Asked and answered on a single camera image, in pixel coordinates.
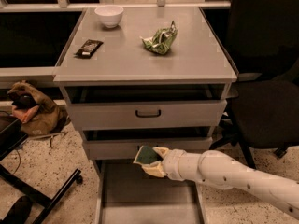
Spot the middle grey drawer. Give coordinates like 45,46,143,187
80,127,212,160

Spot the top grey drawer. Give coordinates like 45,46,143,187
64,85,226,131

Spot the grey drawer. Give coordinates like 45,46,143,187
80,127,212,160
64,85,226,131
93,160,207,224

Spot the black snack bar wrapper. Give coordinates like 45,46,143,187
75,39,103,58

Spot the black chair base left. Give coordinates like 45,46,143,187
0,118,84,224

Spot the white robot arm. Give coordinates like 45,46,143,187
134,146,299,219

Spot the black office chair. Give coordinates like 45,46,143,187
210,0,299,168

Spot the white ceramic bowl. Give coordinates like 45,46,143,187
94,5,124,28

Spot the grey drawer cabinet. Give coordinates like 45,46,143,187
52,6,238,177

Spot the crumpled green chip bag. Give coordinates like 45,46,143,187
141,21,178,55

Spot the black drawer handle top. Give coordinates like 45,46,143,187
135,109,162,119

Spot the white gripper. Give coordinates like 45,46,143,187
142,147,202,182

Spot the brown cloth bag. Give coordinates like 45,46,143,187
7,81,67,136

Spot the green and yellow sponge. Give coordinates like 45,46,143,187
133,146,162,165

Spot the bottom grey drawer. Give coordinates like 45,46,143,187
93,160,207,224

